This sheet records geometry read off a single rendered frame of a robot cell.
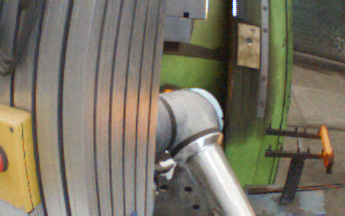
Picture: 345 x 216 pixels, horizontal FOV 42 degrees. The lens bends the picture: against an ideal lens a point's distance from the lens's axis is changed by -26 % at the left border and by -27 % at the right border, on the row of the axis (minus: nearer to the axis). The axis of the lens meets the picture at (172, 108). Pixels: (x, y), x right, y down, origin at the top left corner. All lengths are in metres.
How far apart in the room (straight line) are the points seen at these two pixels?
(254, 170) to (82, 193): 1.66
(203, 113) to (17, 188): 0.70
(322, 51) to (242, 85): 6.22
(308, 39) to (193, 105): 7.00
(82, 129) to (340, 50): 7.89
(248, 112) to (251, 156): 0.18
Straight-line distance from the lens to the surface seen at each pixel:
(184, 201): 2.07
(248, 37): 2.06
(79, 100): 0.58
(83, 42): 0.56
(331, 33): 8.28
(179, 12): 1.91
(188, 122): 1.21
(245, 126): 2.16
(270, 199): 1.99
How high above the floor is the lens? 1.67
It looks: 18 degrees down
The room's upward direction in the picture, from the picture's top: 5 degrees clockwise
